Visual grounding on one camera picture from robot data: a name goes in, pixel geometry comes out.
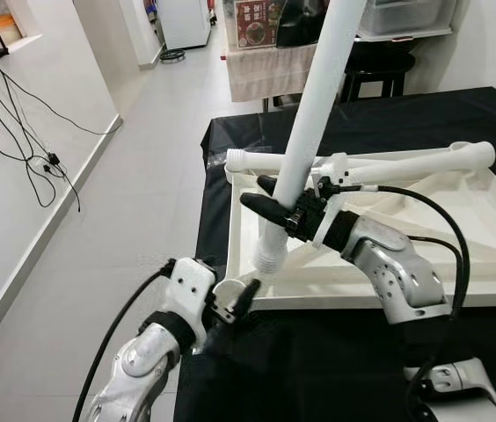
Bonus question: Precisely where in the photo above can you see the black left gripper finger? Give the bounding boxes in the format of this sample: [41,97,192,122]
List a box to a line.
[229,279,264,326]

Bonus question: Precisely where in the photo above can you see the white plastic children table top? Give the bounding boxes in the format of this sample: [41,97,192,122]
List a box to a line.
[211,141,496,310]

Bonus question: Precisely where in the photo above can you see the black table cloth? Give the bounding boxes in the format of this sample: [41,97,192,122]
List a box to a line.
[173,86,496,422]

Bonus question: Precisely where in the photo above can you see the pink cloth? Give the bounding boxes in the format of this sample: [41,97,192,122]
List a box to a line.
[224,40,319,102]

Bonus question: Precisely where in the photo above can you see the black round stool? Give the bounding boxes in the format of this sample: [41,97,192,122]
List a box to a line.
[340,55,416,104]

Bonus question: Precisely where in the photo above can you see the printed cardboard box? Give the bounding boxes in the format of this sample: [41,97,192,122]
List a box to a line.
[233,0,284,49]

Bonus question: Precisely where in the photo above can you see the black bag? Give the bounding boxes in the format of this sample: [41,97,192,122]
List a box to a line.
[276,0,330,47]

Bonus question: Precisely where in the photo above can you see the white fridge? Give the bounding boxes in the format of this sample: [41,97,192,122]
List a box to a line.
[156,0,214,51]

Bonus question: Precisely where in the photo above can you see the clear plastic storage box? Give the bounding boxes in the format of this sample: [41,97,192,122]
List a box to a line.
[358,0,456,40]

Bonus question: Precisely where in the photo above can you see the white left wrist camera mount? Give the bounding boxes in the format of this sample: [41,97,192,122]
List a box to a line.
[162,258,218,348]

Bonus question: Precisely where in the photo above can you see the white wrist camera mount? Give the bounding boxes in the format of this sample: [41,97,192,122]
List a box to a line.
[162,258,218,348]
[314,151,354,247]

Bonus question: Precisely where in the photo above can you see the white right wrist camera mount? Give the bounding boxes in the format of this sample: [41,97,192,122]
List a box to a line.
[314,151,354,247]

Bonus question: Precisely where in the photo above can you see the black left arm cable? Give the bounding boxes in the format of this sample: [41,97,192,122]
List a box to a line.
[72,259,179,422]

